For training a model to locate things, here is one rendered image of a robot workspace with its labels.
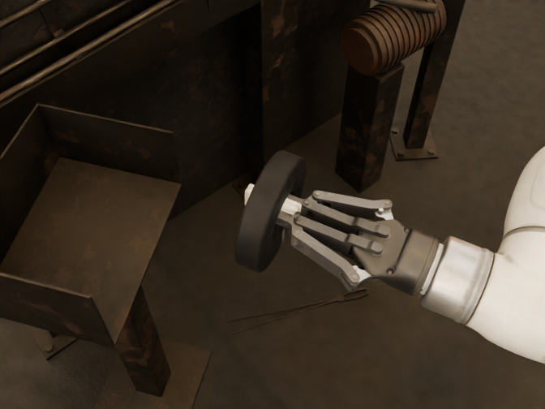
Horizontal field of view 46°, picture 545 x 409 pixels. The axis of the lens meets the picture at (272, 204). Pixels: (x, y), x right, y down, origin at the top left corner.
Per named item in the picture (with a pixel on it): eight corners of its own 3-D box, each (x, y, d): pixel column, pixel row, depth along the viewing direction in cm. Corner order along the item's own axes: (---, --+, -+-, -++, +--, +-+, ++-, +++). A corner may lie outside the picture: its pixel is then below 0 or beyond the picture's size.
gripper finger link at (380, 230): (388, 238, 74) (392, 229, 75) (300, 200, 77) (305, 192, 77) (381, 255, 77) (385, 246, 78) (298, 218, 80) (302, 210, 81)
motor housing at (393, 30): (322, 174, 174) (338, 10, 131) (379, 135, 183) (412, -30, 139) (355, 204, 168) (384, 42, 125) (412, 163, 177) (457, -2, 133)
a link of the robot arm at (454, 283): (474, 275, 79) (429, 257, 81) (499, 236, 72) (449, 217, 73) (456, 337, 74) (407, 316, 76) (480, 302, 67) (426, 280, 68)
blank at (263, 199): (228, 230, 70) (255, 242, 69) (285, 124, 77) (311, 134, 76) (236, 282, 84) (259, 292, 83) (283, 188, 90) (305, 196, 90)
